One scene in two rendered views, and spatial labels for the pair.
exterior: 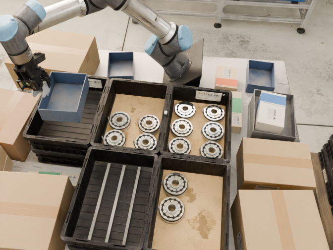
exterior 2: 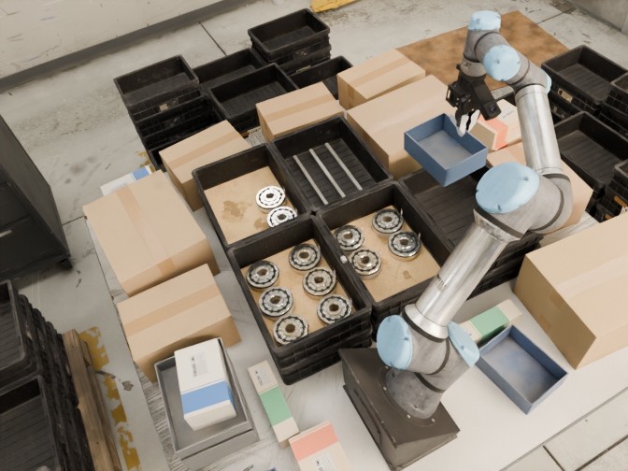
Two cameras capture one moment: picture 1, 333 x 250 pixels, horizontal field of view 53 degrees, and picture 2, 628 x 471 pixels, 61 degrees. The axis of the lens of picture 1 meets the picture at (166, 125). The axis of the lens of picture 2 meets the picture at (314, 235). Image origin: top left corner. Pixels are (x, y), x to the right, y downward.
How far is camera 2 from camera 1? 1.80 m
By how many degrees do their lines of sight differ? 73
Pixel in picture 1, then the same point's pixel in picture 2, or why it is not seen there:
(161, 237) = (267, 180)
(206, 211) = (236, 221)
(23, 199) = (406, 121)
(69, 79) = (466, 166)
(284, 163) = (163, 310)
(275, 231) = (154, 222)
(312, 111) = not seen: outside the picture
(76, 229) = (346, 147)
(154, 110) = (378, 292)
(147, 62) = (498, 426)
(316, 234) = (110, 241)
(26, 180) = not seen: hidden behind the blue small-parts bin
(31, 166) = not seen: hidden behind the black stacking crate
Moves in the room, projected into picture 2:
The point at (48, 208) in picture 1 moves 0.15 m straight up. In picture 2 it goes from (377, 129) to (377, 95)
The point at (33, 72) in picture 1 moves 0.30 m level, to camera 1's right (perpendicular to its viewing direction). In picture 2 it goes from (463, 90) to (375, 134)
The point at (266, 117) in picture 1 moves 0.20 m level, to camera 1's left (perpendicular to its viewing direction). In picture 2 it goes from (206, 353) to (268, 317)
